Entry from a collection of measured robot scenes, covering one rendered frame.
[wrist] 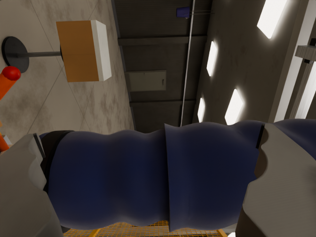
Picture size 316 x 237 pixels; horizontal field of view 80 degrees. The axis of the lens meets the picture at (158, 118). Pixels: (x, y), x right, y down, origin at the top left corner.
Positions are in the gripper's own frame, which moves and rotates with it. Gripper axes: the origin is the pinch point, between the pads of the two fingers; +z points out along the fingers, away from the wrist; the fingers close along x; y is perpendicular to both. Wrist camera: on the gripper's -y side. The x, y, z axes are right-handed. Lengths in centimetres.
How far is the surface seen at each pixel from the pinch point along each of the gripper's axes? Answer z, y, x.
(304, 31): 201, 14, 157
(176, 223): 11.1, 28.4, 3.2
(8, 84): 18.8, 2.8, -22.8
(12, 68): 19.1, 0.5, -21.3
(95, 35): 201, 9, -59
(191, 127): 24.9, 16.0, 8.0
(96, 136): 25.1, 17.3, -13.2
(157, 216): 12.6, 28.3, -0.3
